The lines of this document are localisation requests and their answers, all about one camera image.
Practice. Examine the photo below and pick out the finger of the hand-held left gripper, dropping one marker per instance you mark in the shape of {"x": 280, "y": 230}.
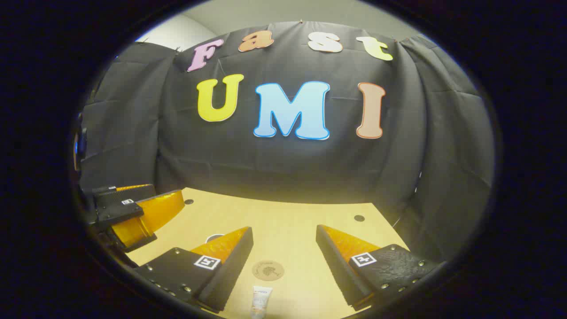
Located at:
{"x": 110, "y": 195}
{"x": 117, "y": 213}

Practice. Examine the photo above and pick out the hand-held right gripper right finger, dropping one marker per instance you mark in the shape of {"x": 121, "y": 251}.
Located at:
{"x": 336, "y": 266}

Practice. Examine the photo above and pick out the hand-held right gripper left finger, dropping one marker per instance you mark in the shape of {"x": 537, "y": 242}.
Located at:
{"x": 234, "y": 266}

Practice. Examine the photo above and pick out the round wooden coaster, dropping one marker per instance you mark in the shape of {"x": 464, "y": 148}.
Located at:
{"x": 268, "y": 270}

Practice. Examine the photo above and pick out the white cup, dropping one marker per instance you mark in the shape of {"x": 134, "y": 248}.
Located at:
{"x": 212, "y": 236}

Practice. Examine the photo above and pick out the white toothpaste tube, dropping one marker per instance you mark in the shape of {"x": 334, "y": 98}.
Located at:
{"x": 261, "y": 301}

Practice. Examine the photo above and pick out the wooden desktop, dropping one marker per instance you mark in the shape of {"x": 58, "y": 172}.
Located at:
{"x": 283, "y": 221}

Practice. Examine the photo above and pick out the black backdrop cloth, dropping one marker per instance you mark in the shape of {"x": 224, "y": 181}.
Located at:
{"x": 266, "y": 168}

